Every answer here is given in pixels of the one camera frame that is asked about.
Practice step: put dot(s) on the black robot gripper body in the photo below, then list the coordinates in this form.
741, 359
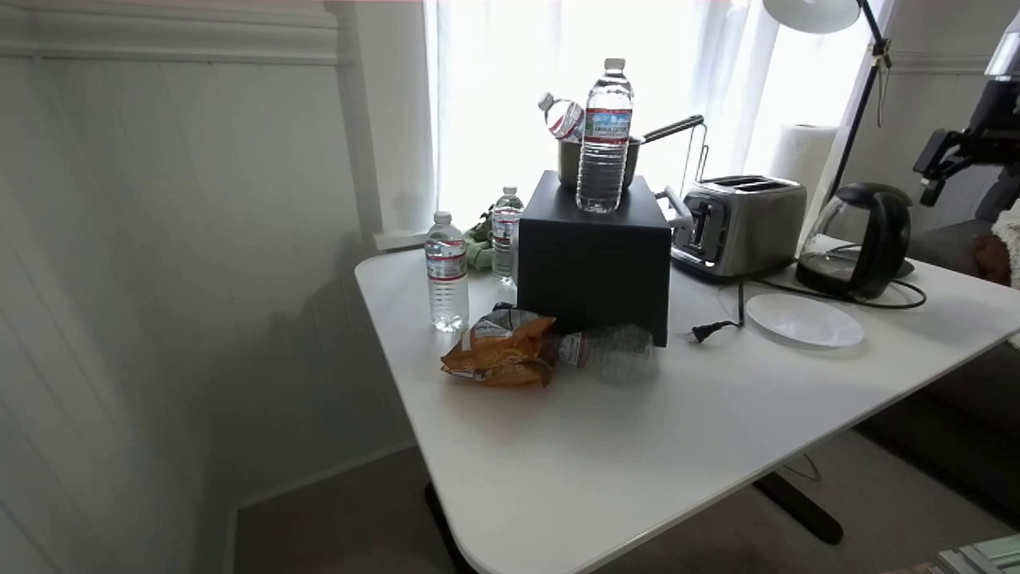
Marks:
960, 144

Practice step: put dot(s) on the black glass electric kettle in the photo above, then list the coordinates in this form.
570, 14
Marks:
882, 241

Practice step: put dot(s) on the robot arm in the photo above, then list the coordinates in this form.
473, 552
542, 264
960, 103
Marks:
1006, 85

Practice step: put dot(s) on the white paper towel roll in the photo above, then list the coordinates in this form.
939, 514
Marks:
800, 170

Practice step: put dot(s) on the white lamp with black pole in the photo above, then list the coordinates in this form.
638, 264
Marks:
813, 10

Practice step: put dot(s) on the white round plate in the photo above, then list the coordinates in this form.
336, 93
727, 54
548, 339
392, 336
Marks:
805, 321

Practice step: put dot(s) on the stainless steel toaster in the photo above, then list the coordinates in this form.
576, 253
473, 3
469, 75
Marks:
738, 223

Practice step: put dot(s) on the tall clear water bottle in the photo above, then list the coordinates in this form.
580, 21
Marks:
603, 147

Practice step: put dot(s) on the black cube box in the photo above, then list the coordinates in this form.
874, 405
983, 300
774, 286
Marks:
595, 267

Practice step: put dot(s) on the black table foot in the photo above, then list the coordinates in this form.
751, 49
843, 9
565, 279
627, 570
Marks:
800, 510

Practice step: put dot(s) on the crushed clear plastic bottle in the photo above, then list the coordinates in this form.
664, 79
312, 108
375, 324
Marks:
609, 350

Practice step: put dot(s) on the water bottle with red label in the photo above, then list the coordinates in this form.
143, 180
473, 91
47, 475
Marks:
563, 117

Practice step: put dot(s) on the pale green paper sheet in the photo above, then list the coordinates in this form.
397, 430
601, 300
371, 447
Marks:
988, 556

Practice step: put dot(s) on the clear water bottle dark label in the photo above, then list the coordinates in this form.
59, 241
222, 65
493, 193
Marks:
507, 241

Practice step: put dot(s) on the white sheer curtain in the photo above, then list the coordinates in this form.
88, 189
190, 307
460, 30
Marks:
497, 96

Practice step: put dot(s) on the green crumpled object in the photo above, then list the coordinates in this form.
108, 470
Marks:
478, 253

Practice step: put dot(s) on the orange chip bag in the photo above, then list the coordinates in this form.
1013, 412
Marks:
506, 359

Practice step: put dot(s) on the clear water bottle white label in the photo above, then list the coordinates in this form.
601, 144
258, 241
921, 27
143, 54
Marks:
449, 276

